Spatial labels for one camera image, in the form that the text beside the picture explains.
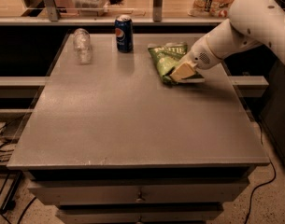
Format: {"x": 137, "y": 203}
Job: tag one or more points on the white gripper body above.
{"x": 200, "y": 57}

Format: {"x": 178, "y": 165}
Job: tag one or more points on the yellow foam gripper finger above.
{"x": 185, "y": 60}
{"x": 184, "y": 71}

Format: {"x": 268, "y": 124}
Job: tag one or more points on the green jalapeno chip bag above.
{"x": 166, "y": 57}

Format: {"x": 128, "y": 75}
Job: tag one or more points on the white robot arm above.
{"x": 250, "y": 23}

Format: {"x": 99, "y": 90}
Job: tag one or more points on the colourful snack bag on shelf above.
{"x": 210, "y": 8}

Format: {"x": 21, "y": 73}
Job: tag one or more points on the blue pepsi can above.
{"x": 124, "y": 33}

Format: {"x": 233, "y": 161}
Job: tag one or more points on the grey cabinet with drawers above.
{"x": 109, "y": 143}

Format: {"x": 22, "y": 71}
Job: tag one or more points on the clear plastic water bottle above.
{"x": 82, "y": 46}

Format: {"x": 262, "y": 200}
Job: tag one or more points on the clear plastic container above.
{"x": 93, "y": 8}

